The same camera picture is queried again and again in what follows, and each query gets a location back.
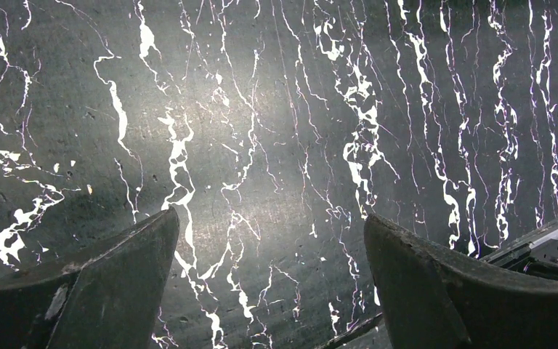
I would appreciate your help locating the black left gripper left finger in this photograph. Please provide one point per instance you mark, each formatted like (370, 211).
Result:
(106, 295)

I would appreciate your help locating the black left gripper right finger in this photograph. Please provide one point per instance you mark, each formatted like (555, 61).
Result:
(435, 297)

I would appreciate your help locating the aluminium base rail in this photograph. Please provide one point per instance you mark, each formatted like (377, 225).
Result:
(534, 254)

